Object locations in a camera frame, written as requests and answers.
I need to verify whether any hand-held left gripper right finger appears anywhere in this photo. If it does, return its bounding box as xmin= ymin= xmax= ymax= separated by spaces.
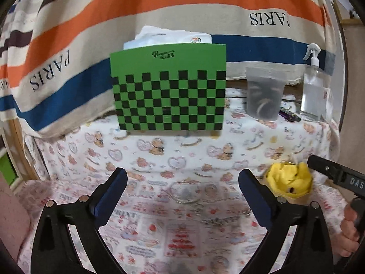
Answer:
xmin=238 ymin=168 xmax=334 ymax=274

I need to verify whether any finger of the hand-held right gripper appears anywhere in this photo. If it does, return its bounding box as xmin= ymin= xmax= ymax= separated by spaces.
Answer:
xmin=307 ymin=155 xmax=345 ymax=184

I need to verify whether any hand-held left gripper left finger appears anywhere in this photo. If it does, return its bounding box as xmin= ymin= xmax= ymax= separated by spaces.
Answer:
xmin=30 ymin=167 xmax=129 ymax=274

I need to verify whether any yellow cloth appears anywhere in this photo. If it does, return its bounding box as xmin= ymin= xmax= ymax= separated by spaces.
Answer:
xmin=266 ymin=161 xmax=313 ymax=200

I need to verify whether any person's right hand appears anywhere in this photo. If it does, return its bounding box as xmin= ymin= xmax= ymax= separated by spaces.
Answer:
xmin=341 ymin=204 xmax=362 ymax=257

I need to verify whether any purple lighter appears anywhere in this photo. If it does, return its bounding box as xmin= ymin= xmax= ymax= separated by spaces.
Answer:
xmin=279 ymin=108 xmax=301 ymax=122

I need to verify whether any strawberry print cloth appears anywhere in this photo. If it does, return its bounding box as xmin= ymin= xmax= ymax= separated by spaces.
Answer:
xmin=17 ymin=174 xmax=343 ymax=274

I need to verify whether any clear spray bottle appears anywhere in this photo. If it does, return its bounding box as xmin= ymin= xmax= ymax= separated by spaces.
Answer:
xmin=299 ymin=43 xmax=326 ymax=121

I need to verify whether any bear print cloth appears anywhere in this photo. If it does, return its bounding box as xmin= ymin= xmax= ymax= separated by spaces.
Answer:
xmin=23 ymin=88 xmax=341 ymax=183

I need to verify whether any wooden board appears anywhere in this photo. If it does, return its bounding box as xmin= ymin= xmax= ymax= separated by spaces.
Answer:
xmin=331 ymin=0 xmax=365 ymax=163

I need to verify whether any translucent plastic container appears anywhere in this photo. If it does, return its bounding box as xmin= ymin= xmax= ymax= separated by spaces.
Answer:
xmin=246 ymin=67 xmax=286 ymax=121

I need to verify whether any green checkered box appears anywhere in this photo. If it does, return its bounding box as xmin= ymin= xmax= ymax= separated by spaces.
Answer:
xmin=111 ymin=43 xmax=227 ymax=132

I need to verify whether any white tissue paper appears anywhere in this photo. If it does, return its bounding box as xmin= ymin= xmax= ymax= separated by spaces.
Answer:
xmin=124 ymin=26 xmax=213 ymax=49

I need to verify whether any striped printed cloth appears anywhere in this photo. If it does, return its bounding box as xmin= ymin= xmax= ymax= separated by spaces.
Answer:
xmin=0 ymin=0 xmax=338 ymax=139

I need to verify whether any wooden frame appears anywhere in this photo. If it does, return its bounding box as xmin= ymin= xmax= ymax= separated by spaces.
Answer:
xmin=0 ymin=117 xmax=29 ymax=189

